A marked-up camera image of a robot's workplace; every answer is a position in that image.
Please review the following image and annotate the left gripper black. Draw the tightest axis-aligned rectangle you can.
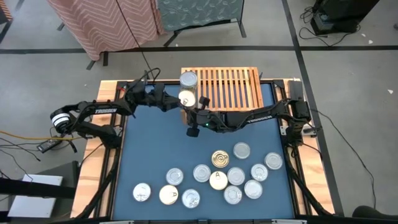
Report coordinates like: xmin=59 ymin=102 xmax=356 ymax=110
xmin=129 ymin=81 xmax=182 ymax=111

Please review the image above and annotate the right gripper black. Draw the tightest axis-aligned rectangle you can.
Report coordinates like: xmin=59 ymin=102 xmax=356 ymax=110
xmin=183 ymin=105 xmax=229 ymax=138

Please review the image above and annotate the silver-lid seafood can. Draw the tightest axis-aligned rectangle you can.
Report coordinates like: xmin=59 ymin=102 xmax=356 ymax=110
xmin=243 ymin=179 xmax=263 ymax=200
xmin=250 ymin=163 xmax=269 ymax=182
xmin=179 ymin=70 xmax=198 ymax=90
xmin=264 ymin=151 xmax=284 ymax=170
xmin=192 ymin=164 xmax=211 ymax=183

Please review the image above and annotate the wooden slatted shelf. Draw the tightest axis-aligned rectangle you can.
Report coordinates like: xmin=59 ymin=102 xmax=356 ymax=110
xmin=180 ymin=66 xmax=264 ymax=125

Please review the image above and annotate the blue table mat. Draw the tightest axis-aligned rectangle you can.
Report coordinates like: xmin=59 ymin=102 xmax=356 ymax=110
xmin=111 ymin=83 xmax=295 ymax=220

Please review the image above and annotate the plain silver-lid can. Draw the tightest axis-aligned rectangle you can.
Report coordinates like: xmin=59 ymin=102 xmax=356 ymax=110
xmin=233 ymin=141 xmax=251 ymax=160

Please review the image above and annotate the black cloth rack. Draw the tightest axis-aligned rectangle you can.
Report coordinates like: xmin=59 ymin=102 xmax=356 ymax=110
xmin=163 ymin=0 xmax=247 ymax=47
xmin=57 ymin=23 xmax=109 ymax=71

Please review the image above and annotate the teal can silver lid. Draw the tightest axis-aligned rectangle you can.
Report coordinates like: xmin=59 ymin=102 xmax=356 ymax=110
xmin=165 ymin=167 xmax=184 ymax=187

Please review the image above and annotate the green-white can silver lid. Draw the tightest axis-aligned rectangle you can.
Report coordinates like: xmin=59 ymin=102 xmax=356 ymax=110
xmin=226 ymin=167 xmax=246 ymax=186

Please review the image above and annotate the red can silver lid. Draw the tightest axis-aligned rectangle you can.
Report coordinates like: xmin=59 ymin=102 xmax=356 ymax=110
xmin=132 ymin=182 xmax=152 ymax=202

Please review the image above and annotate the pink chevron cloth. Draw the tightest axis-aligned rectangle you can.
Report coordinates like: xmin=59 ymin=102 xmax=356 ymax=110
xmin=45 ymin=0 xmax=165 ymax=62

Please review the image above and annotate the black flat box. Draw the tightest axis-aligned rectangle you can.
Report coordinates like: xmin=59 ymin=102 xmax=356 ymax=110
xmin=287 ymin=80 xmax=305 ymax=102

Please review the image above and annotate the black power adapter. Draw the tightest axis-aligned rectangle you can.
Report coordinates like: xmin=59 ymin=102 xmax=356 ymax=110
xmin=36 ymin=139 xmax=63 ymax=154

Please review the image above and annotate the black metal bar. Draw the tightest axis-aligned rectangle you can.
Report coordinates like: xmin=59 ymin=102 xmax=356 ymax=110
xmin=0 ymin=177 xmax=77 ymax=200

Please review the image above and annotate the white box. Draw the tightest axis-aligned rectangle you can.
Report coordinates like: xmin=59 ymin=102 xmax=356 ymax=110
xmin=6 ymin=174 xmax=63 ymax=218

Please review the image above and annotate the black equipment case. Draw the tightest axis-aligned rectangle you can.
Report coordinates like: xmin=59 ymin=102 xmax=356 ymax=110
xmin=310 ymin=0 xmax=381 ymax=35

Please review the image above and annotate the orange striped object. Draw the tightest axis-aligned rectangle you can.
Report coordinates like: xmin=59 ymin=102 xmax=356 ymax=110
xmin=0 ymin=0 xmax=14 ymax=24

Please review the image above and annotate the black rounded object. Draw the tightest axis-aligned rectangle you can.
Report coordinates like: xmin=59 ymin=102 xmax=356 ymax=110
xmin=352 ymin=205 xmax=398 ymax=220

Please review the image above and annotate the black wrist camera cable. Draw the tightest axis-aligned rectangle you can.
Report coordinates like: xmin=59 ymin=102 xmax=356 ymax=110
xmin=136 ymin=67 xmax=162 ymax=84

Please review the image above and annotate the black hanging cable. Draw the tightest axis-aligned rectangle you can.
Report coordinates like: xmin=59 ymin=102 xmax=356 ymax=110
xmin=114 ymin=0 xmax=155 ymax=80

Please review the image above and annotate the black adapter cable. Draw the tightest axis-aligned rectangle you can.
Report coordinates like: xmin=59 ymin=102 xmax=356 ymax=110
xmin=0 ymin=125 xmax=78 ymax=162

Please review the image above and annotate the black coiled floor cable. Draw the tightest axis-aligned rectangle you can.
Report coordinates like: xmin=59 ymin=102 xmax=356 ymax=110
xmin=298 ymin=6 xmax=361 ymax=47

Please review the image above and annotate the yellow cable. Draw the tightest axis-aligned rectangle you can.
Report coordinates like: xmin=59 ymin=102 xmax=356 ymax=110
xmin=0 ymin=129 xmax=82 ymax=141

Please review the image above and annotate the long black floor cable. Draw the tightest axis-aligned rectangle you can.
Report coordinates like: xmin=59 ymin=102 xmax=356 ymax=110
xmin=309 ymin=107 xmax=377 ymax=210

